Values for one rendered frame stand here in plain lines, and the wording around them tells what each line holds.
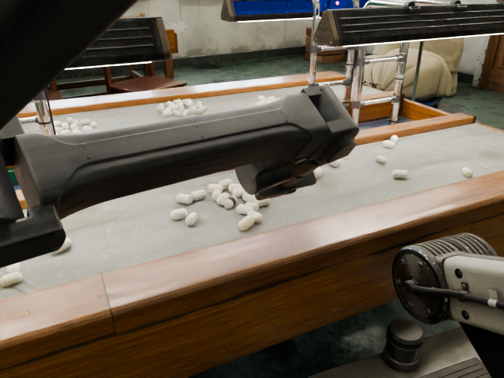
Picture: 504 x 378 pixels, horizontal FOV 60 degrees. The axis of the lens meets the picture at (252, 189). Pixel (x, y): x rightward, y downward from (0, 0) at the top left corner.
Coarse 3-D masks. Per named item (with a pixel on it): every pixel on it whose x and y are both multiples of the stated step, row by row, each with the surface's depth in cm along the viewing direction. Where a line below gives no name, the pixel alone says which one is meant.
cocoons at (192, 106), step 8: (272, 96) 166; (160, 104) 156; (168, 104) 159; (176, 104) 156; (192, 104) 156; (200, 104) 156; (256, 104) 158; (168, 112) 148; (176, 112) 148; (184, 112) 147; (200, 112) 150; (72, 120) 142; (80, 120) 140; (88, 120) 140; (56, 128) 133; (64, 128) 135; (72, 128) 135; (88, 128) 133
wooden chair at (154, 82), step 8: (128, 16) 311; (136, 16) 316; (144, 16) 320; (152, 64) 333; (104, 72) 306; (152, 72) 334; (128, 80) 321; (136, 80) 321; (144, 80) 322; (152, 80) 324; (160, 80) 323; (168, 80) 322; (176, 80) 321; (112, 88) 305; (120, 88) 299; (128, 88) 299; (136, 88) 300; (144, 88) 300; (152, 88) 299; (160, 88) 300
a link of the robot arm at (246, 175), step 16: (336, 144) 52; (352, 144) 52; (272, 160) 54; (288, 160) 55; (320, 160) 55; (240, 176) 58; (256, 176) 54; (272, 176) 56; (288, 176) 57; (256, 192) 56
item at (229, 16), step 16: (224, 0) 138; (240, 0) 139; (256, 0) 141; (272, 0) 143; (288, 0) 146; (320, 0) 151; (336, 0) 153; (368, 0) 158; (224, 16) 140; (240, 16) 138; (256, 16) 140; (272, 16) 143; (288, 16) 145; (304, 16) 148; (320, 16) 150
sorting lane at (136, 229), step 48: (432, 144) 125; (480, 144) 125; (144, 192) 98; (192, 192) 98; (336, 192) 98; (384, 192) 98; (96, 240) 81; (144, 240) 81; (192, 240) 81; (0, 288) 68
